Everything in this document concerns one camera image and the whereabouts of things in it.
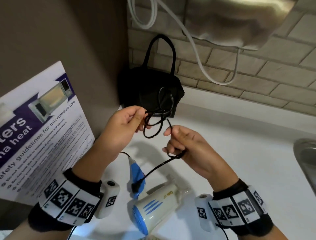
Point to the person's right hand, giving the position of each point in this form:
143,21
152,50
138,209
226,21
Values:
195,153

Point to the person's left hand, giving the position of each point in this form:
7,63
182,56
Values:
118,133

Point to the black fabric bag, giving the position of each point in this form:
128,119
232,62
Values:
138,86

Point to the white and blue hair dryer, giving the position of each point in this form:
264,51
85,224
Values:
160,205

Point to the person's right forearm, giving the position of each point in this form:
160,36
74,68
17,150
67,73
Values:
222,178

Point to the person's left forearm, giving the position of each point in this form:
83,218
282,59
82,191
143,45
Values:
91,165

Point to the stainless steel hand dryer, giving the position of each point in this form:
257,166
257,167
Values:
234,22

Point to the right black wristband with markers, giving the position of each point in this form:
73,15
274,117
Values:
244,207

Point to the black wristband with markers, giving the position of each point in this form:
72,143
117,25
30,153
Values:
244,207
64,197

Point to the white and purple microwave poster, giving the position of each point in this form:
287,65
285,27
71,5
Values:
37,148

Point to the left black wristband with markers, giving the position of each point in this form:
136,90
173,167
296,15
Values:
64,197

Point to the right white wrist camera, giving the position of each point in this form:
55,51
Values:
203,212

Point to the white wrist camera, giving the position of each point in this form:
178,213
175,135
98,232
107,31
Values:
108,195
203,212

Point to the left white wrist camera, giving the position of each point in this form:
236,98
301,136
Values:
108,195

